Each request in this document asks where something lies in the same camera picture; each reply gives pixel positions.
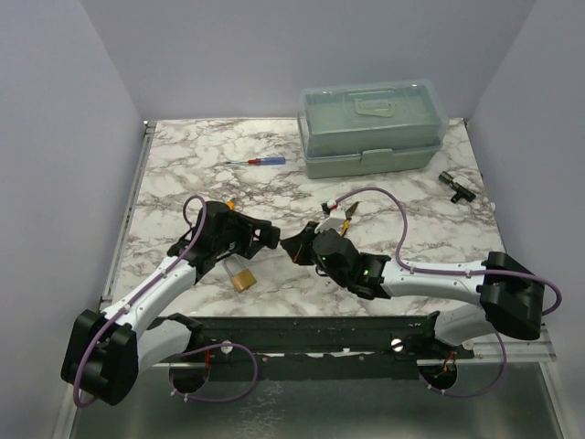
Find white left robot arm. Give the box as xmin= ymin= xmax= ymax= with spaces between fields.
xmin=60 ymin=197 xmax=281 ymax=408

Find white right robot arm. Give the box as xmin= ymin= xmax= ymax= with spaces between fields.
xmin=281 ymin=222 xmax=545 ymax=359

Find yellow black pliers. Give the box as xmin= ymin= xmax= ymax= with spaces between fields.
xmin=340 ymin=201 xmax=359 ymax=237

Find brass padlock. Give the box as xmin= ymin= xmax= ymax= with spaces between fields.
xmin=222 ymin=255 xmax=257 ymax=293

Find red blue screwdriver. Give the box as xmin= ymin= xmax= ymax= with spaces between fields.
xmin=225 ymin=156 xmax=286 ymax=166

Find green plastic toolbox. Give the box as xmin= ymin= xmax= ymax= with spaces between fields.
xmin=297 ymin=80 xmax=449 ymax=179

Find black T-shaped tool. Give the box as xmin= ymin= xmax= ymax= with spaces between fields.
xmin=439 ymin=171 xmax=476 ymax=204

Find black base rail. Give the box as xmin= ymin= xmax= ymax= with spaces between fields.
xmin=150 ymin=313 xmax=476 ymax=383

